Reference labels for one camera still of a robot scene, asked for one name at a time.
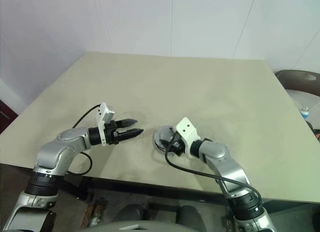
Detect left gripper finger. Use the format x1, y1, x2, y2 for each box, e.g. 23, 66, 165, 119
117, 118, 139, 129
116, 128, 144, 143

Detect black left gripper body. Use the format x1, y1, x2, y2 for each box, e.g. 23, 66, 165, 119
104, 120, 121, 146

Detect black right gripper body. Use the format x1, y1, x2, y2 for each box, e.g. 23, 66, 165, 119
166, 134, 187, 158

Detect grey round motor lid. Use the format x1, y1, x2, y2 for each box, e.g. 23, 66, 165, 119
154, 126, 175, 148

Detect grey motor housing copper coils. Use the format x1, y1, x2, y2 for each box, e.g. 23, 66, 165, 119
152, 124, 177, 153

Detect rusty brown floor object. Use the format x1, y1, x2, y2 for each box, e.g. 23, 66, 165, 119
84, 198, 107, 227

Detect grey robot torso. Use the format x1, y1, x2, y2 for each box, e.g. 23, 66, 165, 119
82, 218, 226, 232

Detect dark red cabinet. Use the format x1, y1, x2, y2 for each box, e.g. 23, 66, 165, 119
0, 99, 20, 135

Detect dark chair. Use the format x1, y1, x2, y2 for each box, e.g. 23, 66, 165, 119
273, 69, 320, 98

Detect bottle with blue cap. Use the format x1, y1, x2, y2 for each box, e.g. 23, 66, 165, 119
300, 106, 311, 122

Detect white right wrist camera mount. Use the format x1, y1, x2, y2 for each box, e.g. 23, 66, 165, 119
174, 116, 201, 159

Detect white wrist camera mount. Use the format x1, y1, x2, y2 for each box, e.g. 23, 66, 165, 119
96, 101, 117, 147
174, 116, 201, 159

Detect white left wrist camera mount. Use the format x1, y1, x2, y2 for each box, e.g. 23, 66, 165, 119
96, 101, 117, 147

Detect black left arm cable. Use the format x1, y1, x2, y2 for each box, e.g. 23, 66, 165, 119
66, 104, 101, 177

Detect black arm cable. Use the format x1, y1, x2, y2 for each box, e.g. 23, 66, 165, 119
164, 131, 263, 208
66, 104, 101, 177

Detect black table frame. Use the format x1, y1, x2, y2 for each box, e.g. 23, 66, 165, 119
62, 174, 233, 205

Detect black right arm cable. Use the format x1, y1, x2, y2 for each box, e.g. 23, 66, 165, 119
164, 131, 263, 208

